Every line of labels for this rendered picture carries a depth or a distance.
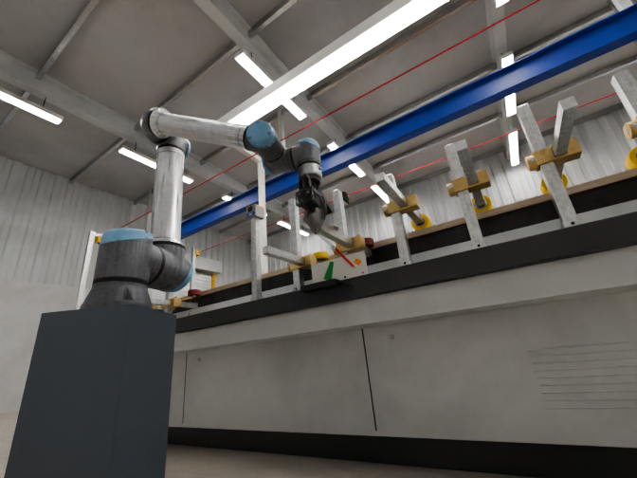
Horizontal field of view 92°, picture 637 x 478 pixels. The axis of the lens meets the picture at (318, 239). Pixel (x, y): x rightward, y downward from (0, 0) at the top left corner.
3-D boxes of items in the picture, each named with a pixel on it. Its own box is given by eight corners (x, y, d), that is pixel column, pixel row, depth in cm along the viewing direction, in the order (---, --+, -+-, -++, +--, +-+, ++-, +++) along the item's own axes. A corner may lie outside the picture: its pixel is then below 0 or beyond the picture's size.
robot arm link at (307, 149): (299, 154, 124) (322, 148, 122) (300, 179, 120) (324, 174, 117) (291, 138, 116) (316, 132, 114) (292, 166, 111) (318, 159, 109)
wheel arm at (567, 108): (579, 104, 74) (573, 93, 75) (561, 111, 76) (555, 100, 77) (560, 186, 114) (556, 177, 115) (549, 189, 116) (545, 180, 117)
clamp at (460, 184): (490, 179, 103) (485, 167, 105) (448, 193, 109) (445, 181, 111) (491, 187, 108) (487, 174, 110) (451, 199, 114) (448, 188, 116)
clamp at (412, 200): (416, 204, 115) (413, 192, 117) (383, 214, 121) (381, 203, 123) (421, 209, 120) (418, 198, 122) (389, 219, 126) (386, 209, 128)
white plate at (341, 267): (367, 274, 119) (364, 249, 122) (312, 286, 131) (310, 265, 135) (368, 274, 119) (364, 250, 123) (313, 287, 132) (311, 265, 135)
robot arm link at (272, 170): (258, 144, 116) (289, 137, 113) (270, 161, 127) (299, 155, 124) (258, 165, 113) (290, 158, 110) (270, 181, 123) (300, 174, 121)
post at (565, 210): (583, 230, 87) (526, 101, 104) (568, 233, 89) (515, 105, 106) (581, 233, 90) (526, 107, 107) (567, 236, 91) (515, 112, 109)
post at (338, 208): (352, 292, 122) (337, 188, 139) (344, 294, 123) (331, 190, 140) (355, 293, 124) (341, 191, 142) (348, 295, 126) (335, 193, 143)
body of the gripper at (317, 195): (295, 208, 106) (294, 178, 110) (309, 216, 112) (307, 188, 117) (313, 200, 102) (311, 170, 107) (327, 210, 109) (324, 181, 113)
